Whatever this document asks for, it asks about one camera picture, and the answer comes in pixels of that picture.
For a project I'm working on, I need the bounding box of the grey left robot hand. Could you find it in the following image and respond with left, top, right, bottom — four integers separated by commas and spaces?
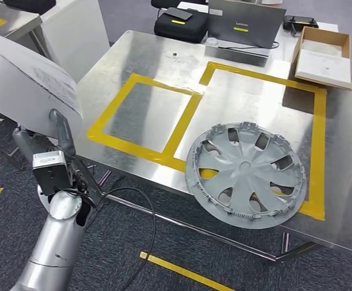
12, 109, 77, 165

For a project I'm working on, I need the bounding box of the white curved plastic panel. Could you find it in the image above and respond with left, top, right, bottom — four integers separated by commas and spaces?
0, 28, 84, 139

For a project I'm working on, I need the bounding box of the stainless steel workbench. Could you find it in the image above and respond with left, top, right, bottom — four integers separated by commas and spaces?
73, 22, 352, 266

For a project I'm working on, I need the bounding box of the white cabinet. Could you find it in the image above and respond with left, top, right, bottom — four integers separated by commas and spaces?
39, 0, 111, 84

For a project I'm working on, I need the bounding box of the steel side table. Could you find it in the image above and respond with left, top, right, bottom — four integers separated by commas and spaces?
0, 0, 58, 61

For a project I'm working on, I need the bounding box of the black carry bag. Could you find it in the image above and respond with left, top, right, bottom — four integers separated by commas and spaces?
153, 7, 209, 44

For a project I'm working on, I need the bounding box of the grey plastic hubcap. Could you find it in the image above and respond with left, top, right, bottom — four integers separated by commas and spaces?
185, 121, 307, 230

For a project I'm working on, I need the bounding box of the dark grey laptop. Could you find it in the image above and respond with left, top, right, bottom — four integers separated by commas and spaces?
205, 0, 287, 57

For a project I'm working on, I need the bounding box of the black handheld device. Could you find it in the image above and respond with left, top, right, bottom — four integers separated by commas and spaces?
282, 15, 319, 35

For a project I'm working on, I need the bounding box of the open cardboard box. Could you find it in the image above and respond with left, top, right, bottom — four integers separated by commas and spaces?
291, 25, 352, 91

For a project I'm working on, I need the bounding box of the pale and black wrist camera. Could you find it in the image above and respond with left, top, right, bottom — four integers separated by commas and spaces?
32, 150, 73, 197

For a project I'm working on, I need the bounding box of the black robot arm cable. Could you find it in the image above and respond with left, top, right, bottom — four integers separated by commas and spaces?
94, 186, 156, 291

